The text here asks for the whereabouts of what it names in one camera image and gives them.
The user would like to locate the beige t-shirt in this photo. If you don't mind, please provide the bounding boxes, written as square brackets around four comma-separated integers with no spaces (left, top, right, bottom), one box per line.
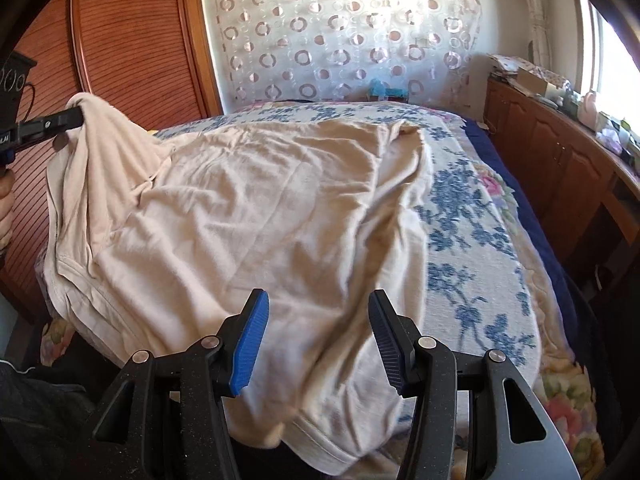
[43,93,433,476]

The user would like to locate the colourful floral bed quilt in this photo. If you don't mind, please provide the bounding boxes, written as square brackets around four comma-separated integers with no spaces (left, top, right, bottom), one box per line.
[37,101,604,480]

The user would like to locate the dark grey jacket sleeve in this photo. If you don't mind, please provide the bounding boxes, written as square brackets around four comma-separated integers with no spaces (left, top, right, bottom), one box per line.
[1,356,119,479]

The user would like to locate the brown wooden side cabinet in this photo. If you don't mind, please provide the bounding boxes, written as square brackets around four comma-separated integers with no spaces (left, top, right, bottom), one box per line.
[484,77,639,283]

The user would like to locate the white circle-patterned curtain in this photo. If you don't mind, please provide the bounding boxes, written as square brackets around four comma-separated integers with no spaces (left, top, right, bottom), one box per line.
[203,0,482,110]

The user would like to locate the turquoise toy on headboard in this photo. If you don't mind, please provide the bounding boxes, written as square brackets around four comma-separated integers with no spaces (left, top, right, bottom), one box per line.
[368,79,409,103]

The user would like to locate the cardboard box on cabinet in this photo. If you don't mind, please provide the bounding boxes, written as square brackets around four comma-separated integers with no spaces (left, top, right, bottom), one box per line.
[515,67,562,99]

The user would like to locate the brown wooden wardrobe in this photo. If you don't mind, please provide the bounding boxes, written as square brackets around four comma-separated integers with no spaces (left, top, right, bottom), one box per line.
[0,0,224,321]

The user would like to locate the person's left hand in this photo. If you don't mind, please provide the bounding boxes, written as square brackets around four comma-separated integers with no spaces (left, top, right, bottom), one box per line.
[0,169,15,252]

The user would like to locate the pink bottle on cabinet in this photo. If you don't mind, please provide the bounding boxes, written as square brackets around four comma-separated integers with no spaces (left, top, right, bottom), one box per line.
[577,90,599,131]

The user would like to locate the blue floral white bed blanket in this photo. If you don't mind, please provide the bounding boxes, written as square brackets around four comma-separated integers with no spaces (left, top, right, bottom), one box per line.
[157,102,541,378]

